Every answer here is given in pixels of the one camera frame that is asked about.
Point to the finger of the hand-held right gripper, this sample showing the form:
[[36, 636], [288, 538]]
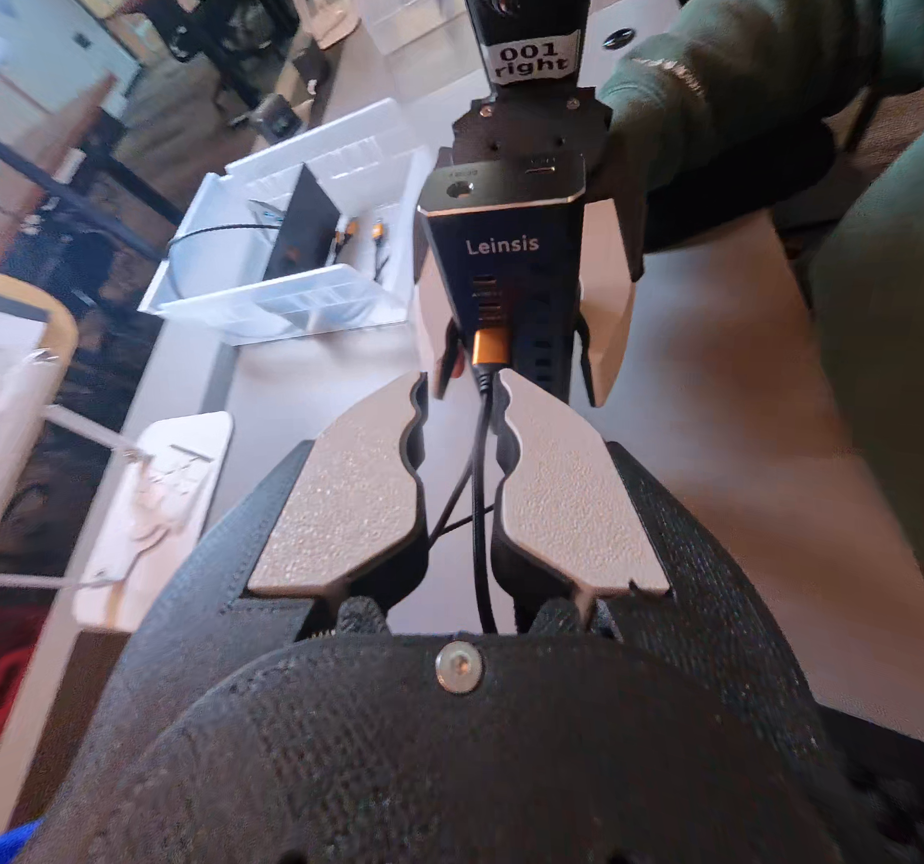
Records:
[[610, 301], [431, 308]]

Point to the black divider of clear bin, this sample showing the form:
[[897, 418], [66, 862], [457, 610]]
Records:
[[303, 228]]

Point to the black power adapter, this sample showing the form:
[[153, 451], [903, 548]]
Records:
[[278, 120]]

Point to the large black USB hub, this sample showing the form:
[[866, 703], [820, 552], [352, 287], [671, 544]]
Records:
[[505, 265]]

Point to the person's green sweatshirt torso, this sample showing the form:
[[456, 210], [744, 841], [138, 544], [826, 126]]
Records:
[[873, 337]]

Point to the black chair armrest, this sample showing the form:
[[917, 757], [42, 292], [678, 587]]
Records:
[[736, 192]]

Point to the person's right hand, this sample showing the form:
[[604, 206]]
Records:
[[451, 362]]

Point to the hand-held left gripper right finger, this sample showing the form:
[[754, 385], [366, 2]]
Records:
[[577, 517]]

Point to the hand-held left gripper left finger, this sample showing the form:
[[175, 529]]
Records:
[[339, 510]]

